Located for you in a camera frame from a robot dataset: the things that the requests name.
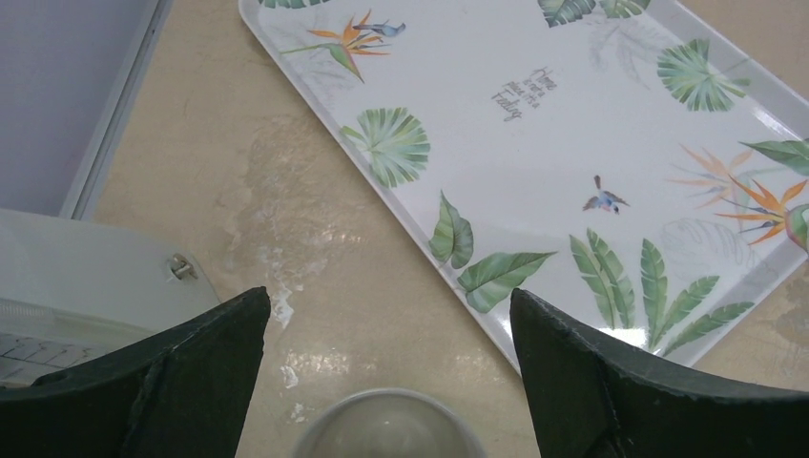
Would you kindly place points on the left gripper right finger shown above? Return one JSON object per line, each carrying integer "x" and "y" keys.
{"x": 592, "y": 395}

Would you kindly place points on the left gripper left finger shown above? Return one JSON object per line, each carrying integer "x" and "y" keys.
{"x": 183, "y": 392}

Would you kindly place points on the light green mug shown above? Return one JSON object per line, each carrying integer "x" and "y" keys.
{"x": 389, "y": 422}

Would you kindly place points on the leaf pattern serving tray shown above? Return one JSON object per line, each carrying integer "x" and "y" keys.
{"x": 622, "y": 160}

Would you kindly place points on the white clamp bracket left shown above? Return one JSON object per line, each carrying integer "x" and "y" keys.
{"x": 73, "y": 291}

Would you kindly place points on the aluminium frame rail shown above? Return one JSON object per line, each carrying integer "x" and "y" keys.
{"x": 89, "y": 182}

